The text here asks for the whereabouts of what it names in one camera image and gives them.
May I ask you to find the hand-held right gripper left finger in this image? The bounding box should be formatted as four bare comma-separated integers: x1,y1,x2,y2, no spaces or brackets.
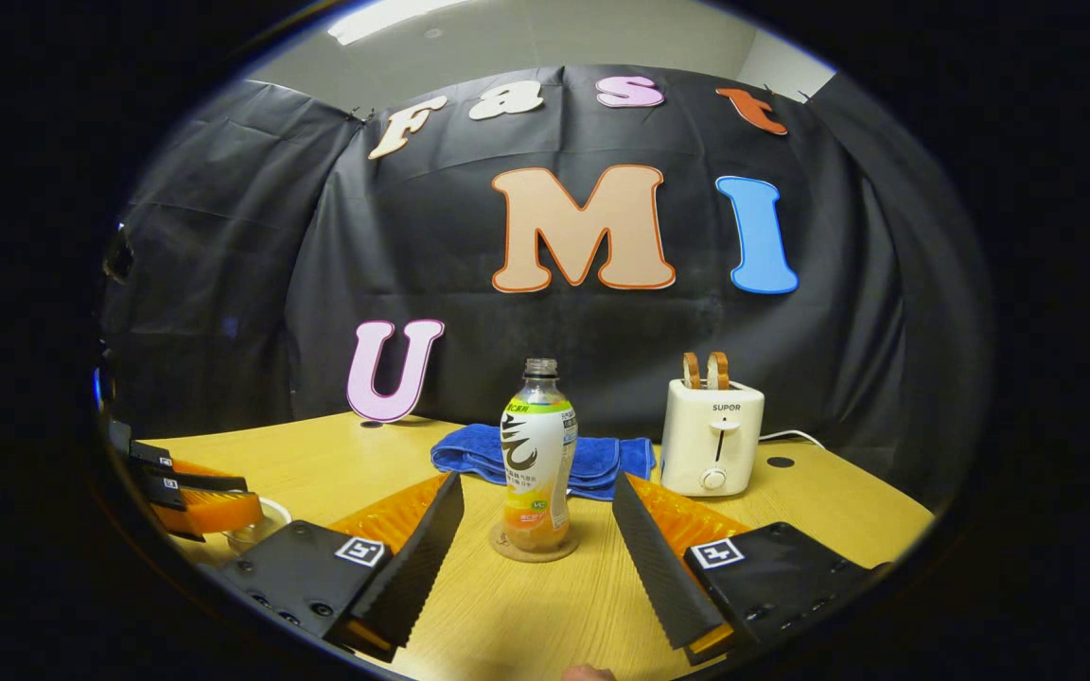
220,471,466,663

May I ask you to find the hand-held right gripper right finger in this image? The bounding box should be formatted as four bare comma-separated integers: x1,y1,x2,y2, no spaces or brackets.
612,473,891,666

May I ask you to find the cream ceramic teacup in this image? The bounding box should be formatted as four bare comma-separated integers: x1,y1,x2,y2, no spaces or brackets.
223,498,293,555

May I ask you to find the round wooden coaster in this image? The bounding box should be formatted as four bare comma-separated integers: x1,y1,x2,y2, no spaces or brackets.
489,523,580,564

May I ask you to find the clear plastic water bottle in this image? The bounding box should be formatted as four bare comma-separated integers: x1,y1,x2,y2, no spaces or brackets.
500,358,579,554

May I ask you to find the folded blue towel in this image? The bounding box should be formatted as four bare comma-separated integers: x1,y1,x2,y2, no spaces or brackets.
431,423,657,501

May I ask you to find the white toaster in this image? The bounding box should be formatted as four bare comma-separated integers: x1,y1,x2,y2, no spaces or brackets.
660,378,765,498

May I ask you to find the black backdrop cloth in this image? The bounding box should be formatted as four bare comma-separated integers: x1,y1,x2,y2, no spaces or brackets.
91,64,995,512

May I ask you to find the white power cable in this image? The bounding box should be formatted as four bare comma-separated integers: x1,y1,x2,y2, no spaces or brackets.
759,430,830,451

